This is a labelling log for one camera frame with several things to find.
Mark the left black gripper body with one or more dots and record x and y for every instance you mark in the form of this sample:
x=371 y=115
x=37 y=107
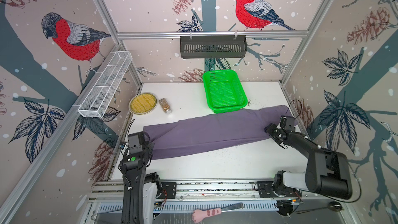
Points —
x=147 y=148

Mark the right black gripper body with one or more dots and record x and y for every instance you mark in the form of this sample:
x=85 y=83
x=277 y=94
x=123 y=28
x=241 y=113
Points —
x=275 y=132

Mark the purple trousers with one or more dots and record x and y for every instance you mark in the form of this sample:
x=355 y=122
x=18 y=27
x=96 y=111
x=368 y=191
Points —
x=212 y=132

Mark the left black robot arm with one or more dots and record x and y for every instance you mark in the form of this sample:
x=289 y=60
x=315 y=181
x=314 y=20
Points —
x=133 y=210

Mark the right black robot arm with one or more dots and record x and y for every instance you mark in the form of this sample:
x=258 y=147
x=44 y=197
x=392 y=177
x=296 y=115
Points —
x=327 y=172

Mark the yellow round plate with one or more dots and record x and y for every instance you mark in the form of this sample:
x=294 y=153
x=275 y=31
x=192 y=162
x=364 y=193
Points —
x=143 y=103

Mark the green plastic basket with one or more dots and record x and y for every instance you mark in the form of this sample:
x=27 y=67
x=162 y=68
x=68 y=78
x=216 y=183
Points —
x=224 y=92

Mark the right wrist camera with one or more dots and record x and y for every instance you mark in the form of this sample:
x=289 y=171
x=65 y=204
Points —
x=287 y=122

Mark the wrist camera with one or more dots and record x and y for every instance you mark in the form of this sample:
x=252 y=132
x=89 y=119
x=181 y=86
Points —
x=287 y=122
x=137 y=139

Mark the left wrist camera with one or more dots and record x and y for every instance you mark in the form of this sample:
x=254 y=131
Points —
x=137 y=139

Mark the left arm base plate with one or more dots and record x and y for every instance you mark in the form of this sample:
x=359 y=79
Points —
x=166 y=190

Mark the aluminium mounting rail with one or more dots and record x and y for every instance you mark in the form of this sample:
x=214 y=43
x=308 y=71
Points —
x=189 y=189

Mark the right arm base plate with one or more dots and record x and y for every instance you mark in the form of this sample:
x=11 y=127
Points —
x=266 y=189

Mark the white ventilated cable duct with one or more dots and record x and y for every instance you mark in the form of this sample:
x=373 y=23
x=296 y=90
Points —
x=175 y=207

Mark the white wire mesh shelf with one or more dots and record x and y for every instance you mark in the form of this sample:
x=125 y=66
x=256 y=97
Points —
x=101 y=94

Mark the black hanging wall basket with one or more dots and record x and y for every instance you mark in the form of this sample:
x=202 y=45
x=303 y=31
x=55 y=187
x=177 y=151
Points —
x=208 y=47

